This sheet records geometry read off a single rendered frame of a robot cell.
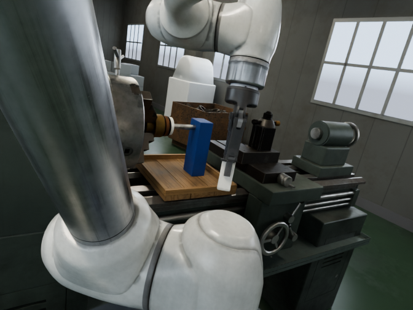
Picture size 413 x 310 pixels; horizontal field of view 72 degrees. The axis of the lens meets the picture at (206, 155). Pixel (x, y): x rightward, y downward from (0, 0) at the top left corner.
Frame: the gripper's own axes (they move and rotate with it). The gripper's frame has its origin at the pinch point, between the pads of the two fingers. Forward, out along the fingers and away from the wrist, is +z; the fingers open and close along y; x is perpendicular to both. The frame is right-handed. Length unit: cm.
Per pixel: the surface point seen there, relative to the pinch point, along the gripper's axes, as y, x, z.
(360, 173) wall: 285, -192, 16
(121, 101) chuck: 18.2, 32.0, -12.3
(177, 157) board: 66, 17, 7
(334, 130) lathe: 85, -60, -20
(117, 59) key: 30, 39, -25
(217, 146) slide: 70, 0, -1
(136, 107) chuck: 20.0, 28.0, -11.6
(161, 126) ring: 35.7, 22.4, -6.7
